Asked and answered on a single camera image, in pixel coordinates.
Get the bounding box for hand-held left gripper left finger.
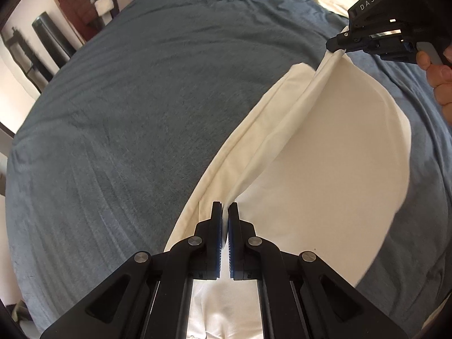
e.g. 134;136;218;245
40;201;227;339

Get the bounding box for black floor stand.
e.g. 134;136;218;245
3;28;46;92

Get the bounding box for blue-grey bed blanket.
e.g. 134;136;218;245
5;0;452;333

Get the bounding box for black tower appliance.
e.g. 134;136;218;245
32;12;75;68

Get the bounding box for row of hanging clothes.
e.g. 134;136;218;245
53;0;220;29

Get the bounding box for white pants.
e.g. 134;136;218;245
164;49;412;339

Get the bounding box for person's right hand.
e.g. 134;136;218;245
416;50;452;128

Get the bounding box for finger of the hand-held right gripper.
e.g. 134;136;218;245
325;30;373;54

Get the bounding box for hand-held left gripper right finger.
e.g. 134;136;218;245
227;203;412;339

